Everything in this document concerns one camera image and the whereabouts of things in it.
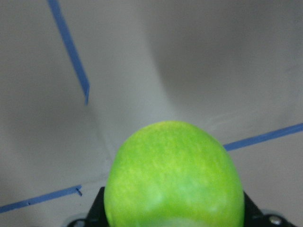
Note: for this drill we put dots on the green apple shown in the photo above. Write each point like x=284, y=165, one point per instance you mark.
x=173, y=174

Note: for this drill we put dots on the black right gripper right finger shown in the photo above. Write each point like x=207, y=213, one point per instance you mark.
x=252, y=214

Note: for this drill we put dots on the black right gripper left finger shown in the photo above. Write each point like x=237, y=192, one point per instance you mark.
x=96, y=216

